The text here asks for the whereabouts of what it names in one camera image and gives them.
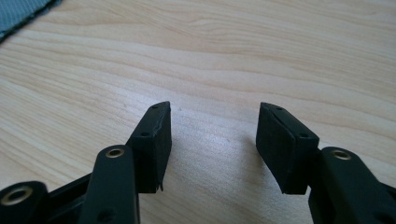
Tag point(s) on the grey cloth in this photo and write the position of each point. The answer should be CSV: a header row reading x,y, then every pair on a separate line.
x,y
15,12

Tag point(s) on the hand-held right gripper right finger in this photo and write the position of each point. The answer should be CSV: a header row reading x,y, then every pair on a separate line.
x,y
286,152

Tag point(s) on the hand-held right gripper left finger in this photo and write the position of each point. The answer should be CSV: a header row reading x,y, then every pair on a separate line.
x,y
151,152

